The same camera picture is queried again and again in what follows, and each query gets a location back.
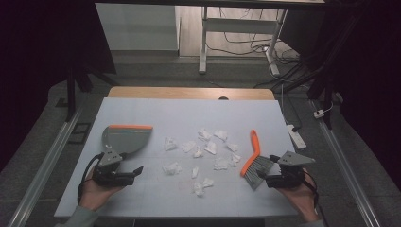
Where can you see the black metal stand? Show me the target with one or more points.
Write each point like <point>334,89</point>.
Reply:
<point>324,82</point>

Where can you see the black rectangular floor frame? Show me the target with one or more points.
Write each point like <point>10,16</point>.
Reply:
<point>80,133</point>

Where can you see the dark curtain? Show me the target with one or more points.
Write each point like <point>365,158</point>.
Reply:
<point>31,63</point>
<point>378,78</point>

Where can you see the orange brush with grey bristles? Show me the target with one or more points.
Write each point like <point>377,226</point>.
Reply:
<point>254,148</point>

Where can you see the pale grey table mat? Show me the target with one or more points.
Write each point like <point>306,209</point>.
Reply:
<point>189,113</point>

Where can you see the grey dustpan with orange edge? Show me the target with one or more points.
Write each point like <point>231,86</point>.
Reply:
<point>127,140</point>

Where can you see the white power strip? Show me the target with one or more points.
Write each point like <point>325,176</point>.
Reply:
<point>296,136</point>

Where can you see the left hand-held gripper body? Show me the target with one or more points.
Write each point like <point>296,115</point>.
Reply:
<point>108,157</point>

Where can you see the pile of white paper scraps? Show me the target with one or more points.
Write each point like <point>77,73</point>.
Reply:
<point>209,147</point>

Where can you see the white panel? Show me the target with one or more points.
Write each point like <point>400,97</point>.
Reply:
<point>137,26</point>

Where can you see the person's right hand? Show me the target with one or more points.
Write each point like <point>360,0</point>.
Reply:
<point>304,201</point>

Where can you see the person's left hand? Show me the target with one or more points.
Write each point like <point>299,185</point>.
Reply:
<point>91,195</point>

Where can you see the white desk frame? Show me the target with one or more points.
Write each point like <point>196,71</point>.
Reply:
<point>239,26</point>

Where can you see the small white adapter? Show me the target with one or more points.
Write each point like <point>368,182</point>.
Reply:
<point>319,113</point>

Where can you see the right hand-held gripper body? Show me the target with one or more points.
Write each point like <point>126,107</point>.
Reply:
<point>293,159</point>

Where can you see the aluminium rail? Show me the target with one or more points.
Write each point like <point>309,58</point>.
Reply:
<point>346,170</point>
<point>47,164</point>

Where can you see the black tripod stand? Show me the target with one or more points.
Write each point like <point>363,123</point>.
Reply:
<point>71,94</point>

